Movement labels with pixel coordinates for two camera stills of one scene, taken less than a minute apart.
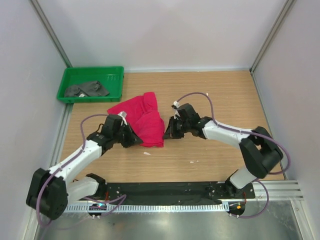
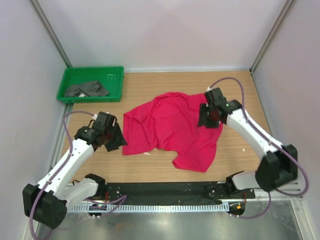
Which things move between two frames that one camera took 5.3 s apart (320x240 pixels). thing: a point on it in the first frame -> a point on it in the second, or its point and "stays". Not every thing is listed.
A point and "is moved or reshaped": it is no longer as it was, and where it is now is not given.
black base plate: [232, 195] stays
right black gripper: [171, 133] -> [203, 119]
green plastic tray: [111, 77] stays
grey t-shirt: [86, 89] stays
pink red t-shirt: [143, 118] is moved or reshaped
